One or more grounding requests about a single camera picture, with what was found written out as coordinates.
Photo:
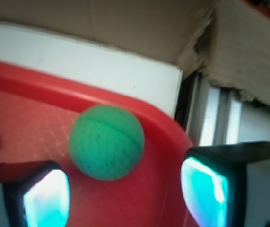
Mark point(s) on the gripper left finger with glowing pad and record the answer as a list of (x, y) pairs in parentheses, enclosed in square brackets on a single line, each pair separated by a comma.
[(34, 194)]

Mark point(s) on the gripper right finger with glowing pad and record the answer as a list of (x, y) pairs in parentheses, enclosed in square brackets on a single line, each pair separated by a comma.
[(228, 185)]

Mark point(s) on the green knitted ball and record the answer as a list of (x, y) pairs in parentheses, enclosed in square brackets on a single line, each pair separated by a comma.
[(106, 142)]

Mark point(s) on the red plastic tray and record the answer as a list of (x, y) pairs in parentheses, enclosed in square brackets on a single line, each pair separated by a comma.
[(37, 113)]

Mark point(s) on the brown cardboard panel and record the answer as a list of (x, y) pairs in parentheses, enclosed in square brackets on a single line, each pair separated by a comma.
[(228, 40)]

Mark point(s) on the aluminium frame rail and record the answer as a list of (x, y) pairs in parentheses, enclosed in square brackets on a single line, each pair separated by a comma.
[(214, 114)]

